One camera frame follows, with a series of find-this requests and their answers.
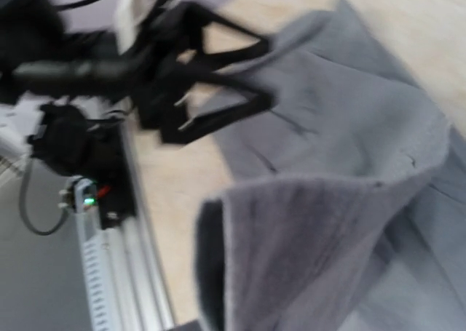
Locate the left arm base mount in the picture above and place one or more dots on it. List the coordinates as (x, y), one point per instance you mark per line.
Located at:
(69, 143)

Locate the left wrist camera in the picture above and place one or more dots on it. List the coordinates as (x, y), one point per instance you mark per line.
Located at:
(128, 16)

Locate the grey long sleeve shirt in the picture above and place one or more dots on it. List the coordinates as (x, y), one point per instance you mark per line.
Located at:
(348, 208)

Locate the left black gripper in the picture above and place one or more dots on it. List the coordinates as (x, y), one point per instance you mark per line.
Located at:
(193, 36)

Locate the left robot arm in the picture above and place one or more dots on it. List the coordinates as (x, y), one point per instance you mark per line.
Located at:
(39, 56)

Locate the front aluminium rail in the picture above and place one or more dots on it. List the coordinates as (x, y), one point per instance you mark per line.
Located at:
(122, 273)

